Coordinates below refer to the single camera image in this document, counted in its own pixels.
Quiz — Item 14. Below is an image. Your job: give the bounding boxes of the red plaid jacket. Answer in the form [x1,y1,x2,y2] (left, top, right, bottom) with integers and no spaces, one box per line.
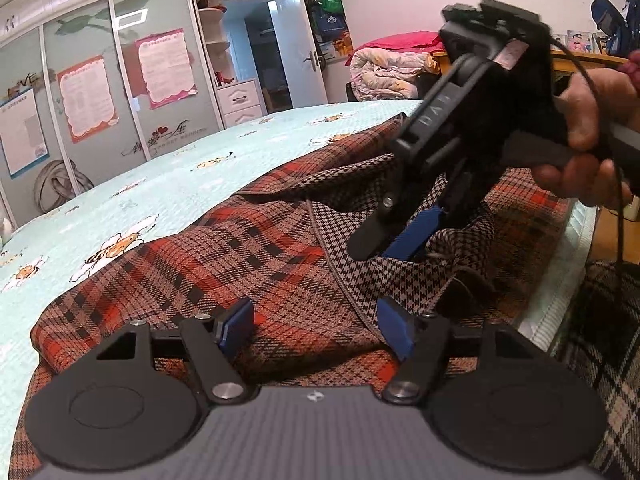
[6,112,574,480]

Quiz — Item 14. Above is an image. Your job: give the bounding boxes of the person right hand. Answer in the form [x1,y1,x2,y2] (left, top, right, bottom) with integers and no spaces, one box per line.
[532,51,639,209]

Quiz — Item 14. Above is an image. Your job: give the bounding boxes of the wooden desk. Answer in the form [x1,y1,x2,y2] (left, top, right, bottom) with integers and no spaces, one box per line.
[431,50,627,79]

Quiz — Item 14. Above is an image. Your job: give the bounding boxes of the folded floral quilt pile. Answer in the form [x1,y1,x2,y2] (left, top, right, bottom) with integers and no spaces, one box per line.
[346,30,444,101]

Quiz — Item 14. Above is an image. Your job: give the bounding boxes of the white drawer cabinet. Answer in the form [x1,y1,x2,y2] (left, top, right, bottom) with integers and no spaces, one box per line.
[216,79,267,128]

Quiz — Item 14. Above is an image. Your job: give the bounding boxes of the light green quilted bedspread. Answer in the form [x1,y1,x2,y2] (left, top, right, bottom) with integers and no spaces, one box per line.
[1,101,598,458]

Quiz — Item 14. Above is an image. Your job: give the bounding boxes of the plaid trousers of person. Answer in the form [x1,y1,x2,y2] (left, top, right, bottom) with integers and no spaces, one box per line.
[559,261,639,479]

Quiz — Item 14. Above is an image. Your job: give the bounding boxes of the white room door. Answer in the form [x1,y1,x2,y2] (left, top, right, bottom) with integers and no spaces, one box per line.
[268,0,328,108]

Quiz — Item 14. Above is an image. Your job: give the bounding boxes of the orange bordered paper poster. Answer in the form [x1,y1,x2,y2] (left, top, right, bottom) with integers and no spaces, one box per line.
[58,55,119,143]

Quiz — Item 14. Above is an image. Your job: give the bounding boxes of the pink bordered paper poster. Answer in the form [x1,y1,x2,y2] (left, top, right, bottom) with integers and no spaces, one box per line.
[136,28,198,110]

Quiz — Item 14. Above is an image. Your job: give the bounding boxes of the blue bordered paper poster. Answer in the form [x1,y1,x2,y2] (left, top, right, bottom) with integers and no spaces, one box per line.
[1,89,49,179]

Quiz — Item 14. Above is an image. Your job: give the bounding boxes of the mirrored sliding wardrobe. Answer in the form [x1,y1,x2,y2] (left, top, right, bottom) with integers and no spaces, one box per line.
[1,0,267,227]

